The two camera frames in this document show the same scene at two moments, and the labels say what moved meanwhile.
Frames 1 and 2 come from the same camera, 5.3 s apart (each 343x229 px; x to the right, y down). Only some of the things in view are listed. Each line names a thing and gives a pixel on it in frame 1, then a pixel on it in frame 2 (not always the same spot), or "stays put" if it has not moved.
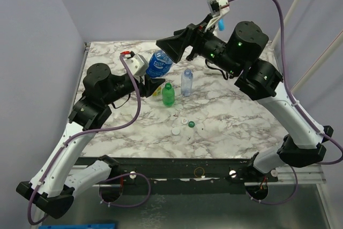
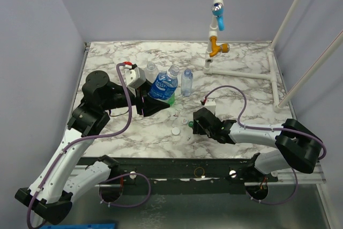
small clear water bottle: (186, 83) stays put
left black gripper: (150, 86) -> (150, 105)
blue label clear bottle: (158, 65) -> (165, 83)
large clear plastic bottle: (158, 93) -> (151, 72)
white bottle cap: (176, 131) stays put
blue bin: (96, 226) stays put
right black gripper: (193, 38) -> (204, 122)
